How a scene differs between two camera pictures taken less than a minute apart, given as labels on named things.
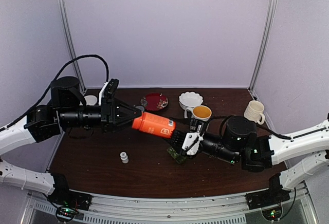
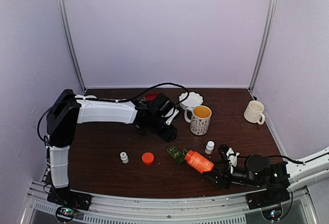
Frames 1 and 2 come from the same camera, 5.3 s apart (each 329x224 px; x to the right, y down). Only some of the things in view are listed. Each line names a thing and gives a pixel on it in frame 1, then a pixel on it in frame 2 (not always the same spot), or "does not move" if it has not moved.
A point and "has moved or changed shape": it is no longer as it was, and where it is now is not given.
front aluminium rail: x=221 y=209 does not move
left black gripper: x=108 y=114 → x=168 y=135
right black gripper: x=199 y=124 → x=223 y=177
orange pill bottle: x=154 y=124 has moved or changed shape
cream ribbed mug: x=254 y=111 does not move
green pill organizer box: x=180 y=159 does not move
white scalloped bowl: x=189 y=99 does not move
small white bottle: x=124 y=157 does not move
